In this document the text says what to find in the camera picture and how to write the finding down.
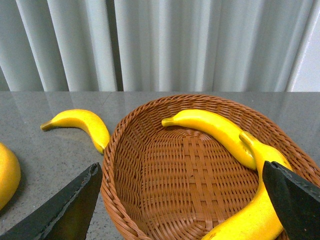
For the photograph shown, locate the yellow banana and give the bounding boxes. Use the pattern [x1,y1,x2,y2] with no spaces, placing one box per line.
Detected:
[161,109,257,170]
[40,109,111,154]
[203,131,292,240]
[0,143,21,210]

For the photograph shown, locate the brown wicker basket, bananas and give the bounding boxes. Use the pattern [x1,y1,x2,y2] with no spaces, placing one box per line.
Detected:
[101,94,320,240]

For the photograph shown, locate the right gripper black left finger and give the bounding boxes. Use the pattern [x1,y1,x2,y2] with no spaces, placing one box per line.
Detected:
[0,163,103,240]

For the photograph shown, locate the grey pleated curtain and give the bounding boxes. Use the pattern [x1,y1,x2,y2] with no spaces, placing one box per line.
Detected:
[0,0,320,92]

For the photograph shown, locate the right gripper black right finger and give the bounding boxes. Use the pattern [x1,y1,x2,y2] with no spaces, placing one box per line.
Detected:
[262,161,320,240]

